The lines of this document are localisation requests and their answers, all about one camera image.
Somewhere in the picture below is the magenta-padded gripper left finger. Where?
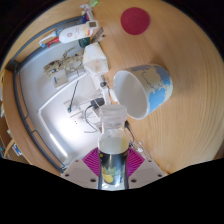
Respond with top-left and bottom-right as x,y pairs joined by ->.
61,147 -> 102,188

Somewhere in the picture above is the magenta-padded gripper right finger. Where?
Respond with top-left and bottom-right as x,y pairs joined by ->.
126,147 -> 167,188

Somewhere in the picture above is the white mug with blue print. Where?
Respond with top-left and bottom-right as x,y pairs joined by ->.
113,63 -> 174,121

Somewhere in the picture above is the white crumpled paper bag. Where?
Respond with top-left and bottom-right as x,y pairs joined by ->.
82,42 -> 109,75

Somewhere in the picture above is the clear bottle with pineapple label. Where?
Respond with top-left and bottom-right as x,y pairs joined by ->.
96,104 -> 130,191

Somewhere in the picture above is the white desk lamp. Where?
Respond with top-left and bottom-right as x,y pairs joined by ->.
37,71 -> 114,159

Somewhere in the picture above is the white pump bottle red top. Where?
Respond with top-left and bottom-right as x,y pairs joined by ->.
47,20 -> 99,48

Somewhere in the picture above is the grey metal desk frame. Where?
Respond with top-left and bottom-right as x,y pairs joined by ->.
8,16 -> 88,174

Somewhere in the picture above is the flat round red coaster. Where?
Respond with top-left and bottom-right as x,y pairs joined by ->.
120,6 -> 151,36

